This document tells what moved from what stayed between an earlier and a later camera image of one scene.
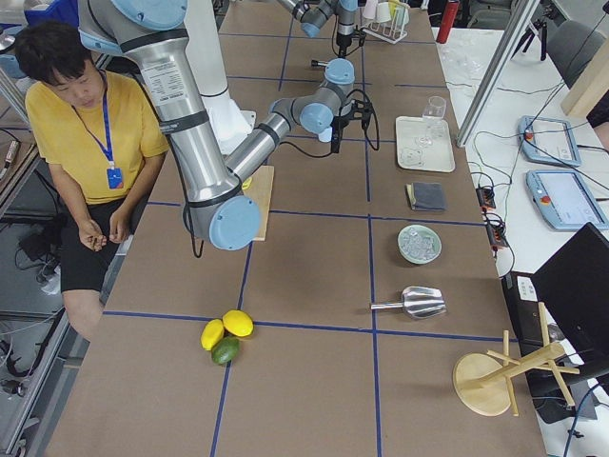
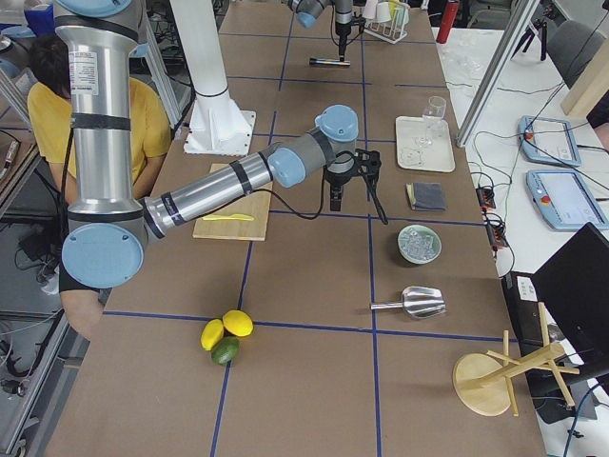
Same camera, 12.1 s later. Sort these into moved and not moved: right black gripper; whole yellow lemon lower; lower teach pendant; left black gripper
Moved: right black gripper
Not moved: whole yellow lemon lower; left black gripper; lower teach pendant
